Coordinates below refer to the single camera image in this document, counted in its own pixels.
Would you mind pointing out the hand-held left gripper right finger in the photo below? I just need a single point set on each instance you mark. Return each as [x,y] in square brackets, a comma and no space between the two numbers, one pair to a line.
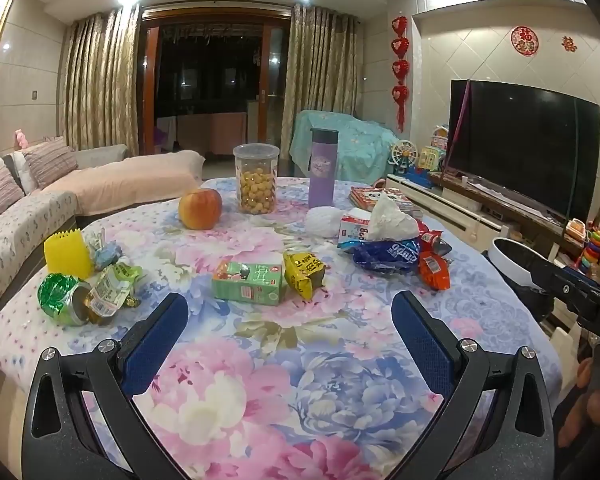
[422,340]

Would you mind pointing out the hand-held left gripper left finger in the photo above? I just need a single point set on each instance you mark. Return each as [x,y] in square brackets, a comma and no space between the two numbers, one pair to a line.
[155,345]

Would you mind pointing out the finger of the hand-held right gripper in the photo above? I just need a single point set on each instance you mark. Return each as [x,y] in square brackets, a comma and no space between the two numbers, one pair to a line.
[555,280]

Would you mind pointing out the white bin with black bag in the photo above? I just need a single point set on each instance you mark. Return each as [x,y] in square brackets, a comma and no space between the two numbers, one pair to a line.
[505,250]

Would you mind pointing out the orange snack wrapper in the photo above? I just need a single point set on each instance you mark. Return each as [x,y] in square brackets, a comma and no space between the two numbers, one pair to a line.
[435,272]

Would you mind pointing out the blue snack bag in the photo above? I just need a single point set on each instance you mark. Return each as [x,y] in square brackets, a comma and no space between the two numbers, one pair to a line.
[385,255]

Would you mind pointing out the red snack wrapper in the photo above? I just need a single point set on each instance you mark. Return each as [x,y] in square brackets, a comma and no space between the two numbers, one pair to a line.
[432,240]

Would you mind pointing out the green juice carton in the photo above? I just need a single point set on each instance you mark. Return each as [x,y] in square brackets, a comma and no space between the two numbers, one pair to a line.
[247,282]

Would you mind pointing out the white tissue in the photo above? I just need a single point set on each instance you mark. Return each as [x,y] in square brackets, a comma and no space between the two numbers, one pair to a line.
[392,220]

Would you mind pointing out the red and white carton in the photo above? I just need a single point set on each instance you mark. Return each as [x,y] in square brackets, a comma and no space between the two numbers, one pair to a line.
[352,230]

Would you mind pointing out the yellow snack wrapper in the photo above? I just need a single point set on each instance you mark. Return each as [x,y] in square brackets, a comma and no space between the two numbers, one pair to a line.
[302,272]

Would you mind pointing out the white foam fruit net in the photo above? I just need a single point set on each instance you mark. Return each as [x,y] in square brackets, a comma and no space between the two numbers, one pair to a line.
[324,222]

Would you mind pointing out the person's right hand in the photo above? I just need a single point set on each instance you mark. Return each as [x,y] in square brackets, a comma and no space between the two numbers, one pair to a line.
[577,412]

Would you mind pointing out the white plastic stool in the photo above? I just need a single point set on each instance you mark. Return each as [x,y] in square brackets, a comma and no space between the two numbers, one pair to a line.
[567,345]

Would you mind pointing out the small gold foil wrapper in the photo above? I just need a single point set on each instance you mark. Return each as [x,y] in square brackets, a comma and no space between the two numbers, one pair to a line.
[132,301]

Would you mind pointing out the orange toy phone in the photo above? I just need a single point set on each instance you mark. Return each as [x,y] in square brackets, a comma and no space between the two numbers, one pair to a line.
[576,230]

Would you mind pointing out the green and white wrapper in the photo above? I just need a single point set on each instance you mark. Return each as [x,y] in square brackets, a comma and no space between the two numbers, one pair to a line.
[111,287]

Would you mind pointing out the light blue crumpled wrapper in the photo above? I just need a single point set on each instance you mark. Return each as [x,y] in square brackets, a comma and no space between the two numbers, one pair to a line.
[107,256]

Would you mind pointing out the crushed green can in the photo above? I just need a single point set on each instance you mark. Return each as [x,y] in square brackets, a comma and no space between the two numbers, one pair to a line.
[60,300]

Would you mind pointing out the yellow plastic scraper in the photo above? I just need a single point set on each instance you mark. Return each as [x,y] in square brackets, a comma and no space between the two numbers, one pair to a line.
[67,257]

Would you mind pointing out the floral tablecloth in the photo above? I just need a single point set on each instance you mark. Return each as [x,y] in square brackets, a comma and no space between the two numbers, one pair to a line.
[280,385]

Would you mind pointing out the black flat television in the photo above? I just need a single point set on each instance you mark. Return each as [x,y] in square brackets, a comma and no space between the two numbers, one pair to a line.
[520,150]

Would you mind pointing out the red apple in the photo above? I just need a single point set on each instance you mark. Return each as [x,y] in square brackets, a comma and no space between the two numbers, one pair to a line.
[200,210]

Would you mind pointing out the stack of books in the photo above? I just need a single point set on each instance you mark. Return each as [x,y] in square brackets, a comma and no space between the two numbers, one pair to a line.
[367,195]

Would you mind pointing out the pink sofa blanket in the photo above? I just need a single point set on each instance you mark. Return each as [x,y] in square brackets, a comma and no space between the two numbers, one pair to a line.
[130,180]

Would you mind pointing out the floral sofa cover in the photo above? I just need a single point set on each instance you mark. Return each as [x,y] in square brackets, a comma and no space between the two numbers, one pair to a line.
[20,240]

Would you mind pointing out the colourful toy house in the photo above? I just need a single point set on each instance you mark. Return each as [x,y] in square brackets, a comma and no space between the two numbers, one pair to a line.
[435,152]

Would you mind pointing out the clear popcorn jar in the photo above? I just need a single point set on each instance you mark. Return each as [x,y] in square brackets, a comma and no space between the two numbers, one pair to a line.
[256,190]

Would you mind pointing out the ferris wheel toy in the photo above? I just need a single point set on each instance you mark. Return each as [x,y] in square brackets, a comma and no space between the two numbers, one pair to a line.
[403,155]

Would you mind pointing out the purple thermos bottle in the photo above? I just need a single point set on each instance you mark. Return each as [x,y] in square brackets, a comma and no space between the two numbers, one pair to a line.
[322,180]

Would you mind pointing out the pink ribbon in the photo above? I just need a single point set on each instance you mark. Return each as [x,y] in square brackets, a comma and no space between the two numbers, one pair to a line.
[462,110]

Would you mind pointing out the grey sofa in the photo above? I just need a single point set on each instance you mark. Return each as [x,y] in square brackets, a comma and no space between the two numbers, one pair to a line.
[102,155]

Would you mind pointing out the teal dust cover cloth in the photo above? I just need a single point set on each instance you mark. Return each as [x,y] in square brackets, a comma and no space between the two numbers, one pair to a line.
[360,145]

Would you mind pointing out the small striped pink pillow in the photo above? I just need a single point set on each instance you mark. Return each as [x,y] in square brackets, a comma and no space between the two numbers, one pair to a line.
[52,162]

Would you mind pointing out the pink hanging sheet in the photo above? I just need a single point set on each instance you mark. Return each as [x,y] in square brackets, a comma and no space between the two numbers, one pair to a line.
[210,132]

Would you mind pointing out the pink plush toy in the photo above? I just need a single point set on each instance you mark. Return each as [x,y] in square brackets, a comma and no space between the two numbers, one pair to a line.
[20,139]

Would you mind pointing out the gold curtain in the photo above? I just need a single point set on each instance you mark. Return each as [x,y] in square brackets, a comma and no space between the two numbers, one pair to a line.
[320,85]
[100,85]

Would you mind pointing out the red heart hanging decoration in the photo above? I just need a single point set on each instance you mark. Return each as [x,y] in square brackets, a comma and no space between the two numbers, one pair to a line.
[400,50]

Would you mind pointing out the small red wall sticker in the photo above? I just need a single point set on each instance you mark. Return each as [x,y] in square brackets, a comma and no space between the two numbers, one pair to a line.
[570,43]

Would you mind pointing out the round red wall sticker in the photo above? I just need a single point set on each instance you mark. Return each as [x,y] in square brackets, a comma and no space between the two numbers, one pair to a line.
[524,40]

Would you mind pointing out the wooden sliding door frame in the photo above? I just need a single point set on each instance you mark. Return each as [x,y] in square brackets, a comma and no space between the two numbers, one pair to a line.
[150,85]

